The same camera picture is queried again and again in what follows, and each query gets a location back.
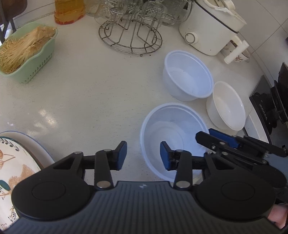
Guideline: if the shredded yellow food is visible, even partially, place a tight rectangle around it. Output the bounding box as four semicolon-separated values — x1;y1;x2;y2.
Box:
0;26;57;75

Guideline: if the large floral plate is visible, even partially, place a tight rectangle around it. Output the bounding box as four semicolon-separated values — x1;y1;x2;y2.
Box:
0;131;56;167

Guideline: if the inverted drinking glass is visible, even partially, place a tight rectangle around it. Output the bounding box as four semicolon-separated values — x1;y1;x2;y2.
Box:
126;0;145;18
94;0;128;27
142;0;168;27

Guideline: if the black dish rack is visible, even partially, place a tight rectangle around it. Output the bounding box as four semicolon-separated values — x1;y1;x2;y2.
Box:
0;10;17;44

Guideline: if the dark wooden cutting board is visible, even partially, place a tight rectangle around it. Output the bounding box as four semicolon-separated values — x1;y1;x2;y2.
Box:
0;0;24;17

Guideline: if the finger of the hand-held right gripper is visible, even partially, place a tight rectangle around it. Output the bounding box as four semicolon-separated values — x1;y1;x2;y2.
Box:
195;131;269;172
208;128;288;158

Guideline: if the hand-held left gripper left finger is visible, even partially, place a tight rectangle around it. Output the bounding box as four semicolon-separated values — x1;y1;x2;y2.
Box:
43;141;128;190

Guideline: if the white electric cooker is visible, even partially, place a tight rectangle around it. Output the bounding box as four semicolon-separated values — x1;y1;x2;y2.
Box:
179;0;249;64

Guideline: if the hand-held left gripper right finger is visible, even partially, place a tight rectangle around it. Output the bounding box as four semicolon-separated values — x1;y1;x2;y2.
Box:
160;141;228;190

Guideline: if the person's right hand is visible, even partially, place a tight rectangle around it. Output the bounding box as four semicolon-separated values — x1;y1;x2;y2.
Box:
269;202;288;230

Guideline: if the glass pitcher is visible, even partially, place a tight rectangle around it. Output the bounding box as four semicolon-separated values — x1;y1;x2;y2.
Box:
162;0;194;26

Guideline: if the white plastic bowl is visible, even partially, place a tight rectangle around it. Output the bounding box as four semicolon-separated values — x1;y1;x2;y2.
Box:
206;81;246;131

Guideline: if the translucent plastic bowl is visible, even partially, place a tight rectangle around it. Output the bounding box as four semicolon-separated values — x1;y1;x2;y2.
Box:
140;102;210;182
162;50;214;102

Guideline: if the wire glass rack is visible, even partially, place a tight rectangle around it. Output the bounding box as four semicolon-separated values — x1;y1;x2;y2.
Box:
98;6;163;56

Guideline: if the tall clear glass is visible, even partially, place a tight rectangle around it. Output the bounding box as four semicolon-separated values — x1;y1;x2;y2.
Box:
85;0;101;17

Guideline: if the green plastic basket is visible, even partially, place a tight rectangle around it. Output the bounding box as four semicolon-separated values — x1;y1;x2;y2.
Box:
0;22;58;85

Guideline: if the patterned ceramic mug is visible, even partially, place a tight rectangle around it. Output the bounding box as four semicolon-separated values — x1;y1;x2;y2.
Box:
221;40;251;63

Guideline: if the black gas stove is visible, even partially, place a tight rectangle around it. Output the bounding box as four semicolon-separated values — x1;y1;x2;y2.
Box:
249;62;288;145

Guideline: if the floral patterned plate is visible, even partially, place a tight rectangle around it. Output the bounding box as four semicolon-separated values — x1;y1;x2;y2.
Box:
0;135;44;226

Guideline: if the red lid plastic jar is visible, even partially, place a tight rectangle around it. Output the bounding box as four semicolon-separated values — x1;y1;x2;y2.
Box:
54;0;87;25

